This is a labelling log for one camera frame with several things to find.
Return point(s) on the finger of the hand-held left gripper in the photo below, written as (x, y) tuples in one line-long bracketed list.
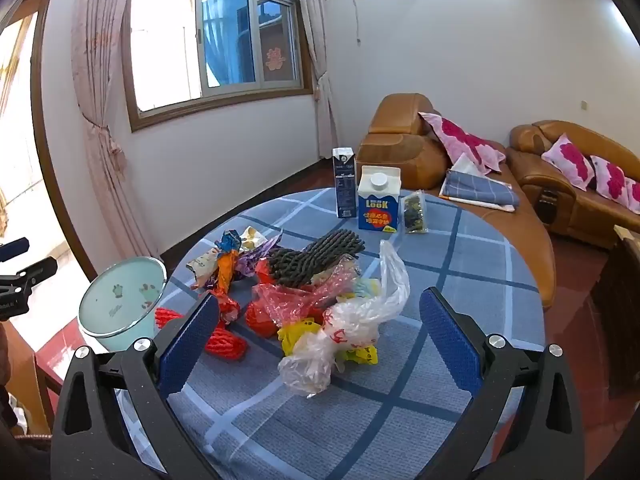
[(15, 250), (40, 270)]

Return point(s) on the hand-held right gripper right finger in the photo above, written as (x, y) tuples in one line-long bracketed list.
[(450, 340)]

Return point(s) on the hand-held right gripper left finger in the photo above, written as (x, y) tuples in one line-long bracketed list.
[(192, 340)]

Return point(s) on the red plastic bag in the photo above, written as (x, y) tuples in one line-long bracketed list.
[(260, 320)]

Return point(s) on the light green trash bin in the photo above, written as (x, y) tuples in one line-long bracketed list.
[(120, 300)]

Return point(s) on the clear plastic bag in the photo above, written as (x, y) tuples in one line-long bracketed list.
[(350, 317)]

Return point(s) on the red foam net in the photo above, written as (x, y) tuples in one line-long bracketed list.
[(227, 347)]

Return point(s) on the red white candy wrapper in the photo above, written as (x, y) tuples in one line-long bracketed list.
[(227, 307)]

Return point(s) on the white printed wrapper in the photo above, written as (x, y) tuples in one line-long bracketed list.
[(202, 267)]

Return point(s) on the yellow cloth piece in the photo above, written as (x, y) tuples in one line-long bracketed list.
[(227, 270)]

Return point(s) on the light wooden chair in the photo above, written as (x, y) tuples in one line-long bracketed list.
[(30, 385)]

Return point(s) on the purple wrapper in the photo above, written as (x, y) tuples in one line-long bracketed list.
[(255, 260)]

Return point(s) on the yellow wrapper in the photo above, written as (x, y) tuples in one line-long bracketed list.
[(295, 335)]

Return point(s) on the pink translucent plastic bag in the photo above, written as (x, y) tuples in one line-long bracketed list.
[(295, 300)]

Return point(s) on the white gold wrapper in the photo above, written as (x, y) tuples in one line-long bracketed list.
[(250, 237)]

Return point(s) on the blue plaid tablecloth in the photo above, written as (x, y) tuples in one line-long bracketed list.
[(350, 420)]

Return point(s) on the clear snack packet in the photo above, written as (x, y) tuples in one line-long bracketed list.
[(415, 215)]

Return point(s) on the dark grey fuzzy cloth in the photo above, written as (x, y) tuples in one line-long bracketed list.
[(310, 260)]

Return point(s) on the blue white capped carton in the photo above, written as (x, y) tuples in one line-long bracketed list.
[(377, 215)]

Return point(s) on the folded blue plaid blanket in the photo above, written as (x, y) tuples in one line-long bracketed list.
[(480, 187)]

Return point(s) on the wide pink curtain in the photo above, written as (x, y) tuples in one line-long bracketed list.
[(100, 110)]

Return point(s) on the small black device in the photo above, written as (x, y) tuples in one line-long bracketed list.
[(547, 207)]

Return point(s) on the dark wooden chair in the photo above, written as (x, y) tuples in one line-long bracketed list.
[(620, 300)]

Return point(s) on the white cloth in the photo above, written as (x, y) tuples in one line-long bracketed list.
[(467, 164)]

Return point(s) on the tall dark blue carton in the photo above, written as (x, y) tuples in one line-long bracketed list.
[(345, 185)]

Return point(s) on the brown leather sofa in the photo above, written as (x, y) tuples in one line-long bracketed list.
[(575, 200)]

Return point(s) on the brown leather armchair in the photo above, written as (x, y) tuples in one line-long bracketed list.
[(400, 155)]

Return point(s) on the pink flowered pillow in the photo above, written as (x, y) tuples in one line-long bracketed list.
[(634, 192), (610, 177), (462, 142), (570, 160)]

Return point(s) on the wood framed window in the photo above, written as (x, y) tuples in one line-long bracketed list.
[(225, 35)]

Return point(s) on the narrow pink curtain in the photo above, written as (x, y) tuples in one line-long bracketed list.
[(312, 35)]

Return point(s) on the wooden door frame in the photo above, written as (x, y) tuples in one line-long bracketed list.
[(45, 135)]

